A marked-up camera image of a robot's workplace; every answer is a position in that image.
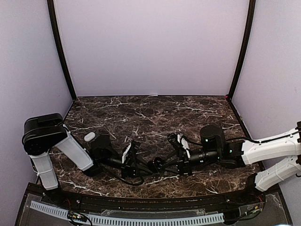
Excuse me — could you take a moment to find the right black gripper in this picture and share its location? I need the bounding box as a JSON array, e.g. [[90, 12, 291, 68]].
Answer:
[[161, 147, 221, 177]]

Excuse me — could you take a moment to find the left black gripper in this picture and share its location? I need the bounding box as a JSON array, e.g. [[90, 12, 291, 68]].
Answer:
[[99, 153, 155, 180]]

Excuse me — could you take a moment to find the black charging case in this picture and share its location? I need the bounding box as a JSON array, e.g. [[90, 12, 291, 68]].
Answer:
[[147, 158, 164, 173]]

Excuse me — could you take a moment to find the white earbud charging case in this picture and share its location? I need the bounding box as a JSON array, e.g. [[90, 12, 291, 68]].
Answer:
[[84, 132, 95, 142]]

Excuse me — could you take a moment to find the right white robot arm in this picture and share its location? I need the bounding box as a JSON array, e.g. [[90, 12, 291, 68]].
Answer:
[[151, 123, 301, 204]]

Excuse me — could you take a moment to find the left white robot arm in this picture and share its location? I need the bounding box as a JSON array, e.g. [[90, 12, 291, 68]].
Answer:
[[22, 113, 152, 205]]

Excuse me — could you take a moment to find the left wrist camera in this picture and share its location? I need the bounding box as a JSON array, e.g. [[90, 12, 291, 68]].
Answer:
[[122, 144, 131, 163]]

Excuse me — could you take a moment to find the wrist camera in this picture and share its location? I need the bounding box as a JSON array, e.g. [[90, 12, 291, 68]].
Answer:
[[122, 144, 131, 163], [177, 134, 191, 159]]

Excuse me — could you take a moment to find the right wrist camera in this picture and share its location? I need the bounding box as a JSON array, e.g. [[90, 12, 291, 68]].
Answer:
[[177, 134, 191, 159]]

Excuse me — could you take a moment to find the white slotted cable duct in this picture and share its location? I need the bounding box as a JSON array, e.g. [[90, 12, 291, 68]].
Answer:
[[30, 201, 224, 226]]

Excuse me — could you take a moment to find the black front frame rail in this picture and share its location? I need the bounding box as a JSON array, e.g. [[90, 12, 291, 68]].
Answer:
[[15, 183, 293, 226]]

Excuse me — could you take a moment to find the right black frame post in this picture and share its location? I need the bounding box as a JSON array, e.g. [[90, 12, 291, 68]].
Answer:
[[228, 0, 256, 100]]

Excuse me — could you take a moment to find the black frame post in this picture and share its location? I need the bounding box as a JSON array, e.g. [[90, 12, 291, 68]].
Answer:
[[47, 0, 77, 102], [228, 0, 256, 100]]

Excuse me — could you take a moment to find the left black frame post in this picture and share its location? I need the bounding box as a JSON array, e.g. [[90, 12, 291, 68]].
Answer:
[[47, 0, 77, 102]]

